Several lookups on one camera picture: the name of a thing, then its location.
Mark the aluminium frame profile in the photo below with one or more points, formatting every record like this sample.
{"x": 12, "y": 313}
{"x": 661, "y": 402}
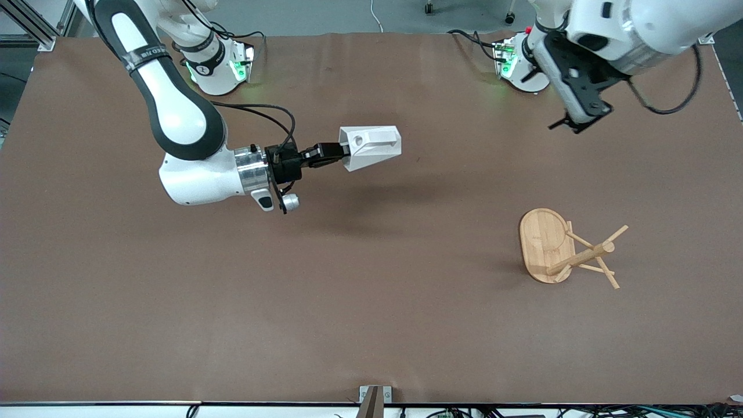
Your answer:
{"x": 35, "y": 29}

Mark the brown table cover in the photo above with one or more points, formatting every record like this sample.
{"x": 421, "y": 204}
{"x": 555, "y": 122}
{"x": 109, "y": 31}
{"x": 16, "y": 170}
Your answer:
{"x": 371, "y": 261}

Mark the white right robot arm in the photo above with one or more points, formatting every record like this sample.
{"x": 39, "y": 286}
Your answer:
{"x": 174, "y": 116}

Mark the white faceted cup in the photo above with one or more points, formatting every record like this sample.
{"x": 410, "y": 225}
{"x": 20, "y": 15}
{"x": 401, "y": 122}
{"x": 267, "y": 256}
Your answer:
{"x": 371, "y": 148}

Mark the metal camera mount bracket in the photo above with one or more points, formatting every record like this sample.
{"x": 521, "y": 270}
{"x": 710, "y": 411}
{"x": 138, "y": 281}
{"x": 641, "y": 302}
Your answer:
{"x": 374, "y": 397}

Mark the wooden cup rack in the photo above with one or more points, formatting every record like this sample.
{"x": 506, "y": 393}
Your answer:
{"x": 545, "y": 244}

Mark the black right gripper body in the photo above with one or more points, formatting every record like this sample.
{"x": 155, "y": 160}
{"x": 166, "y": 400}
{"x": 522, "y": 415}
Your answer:
{"x": 285, "y": 166}

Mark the aluminium corner bracket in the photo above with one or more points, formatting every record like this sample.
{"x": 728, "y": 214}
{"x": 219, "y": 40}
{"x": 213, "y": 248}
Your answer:
{"x": 707, "y": 39}

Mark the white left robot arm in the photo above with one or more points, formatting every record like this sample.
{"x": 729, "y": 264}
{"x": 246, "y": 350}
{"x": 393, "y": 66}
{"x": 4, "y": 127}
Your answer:
{"x": 656, "y": 23}

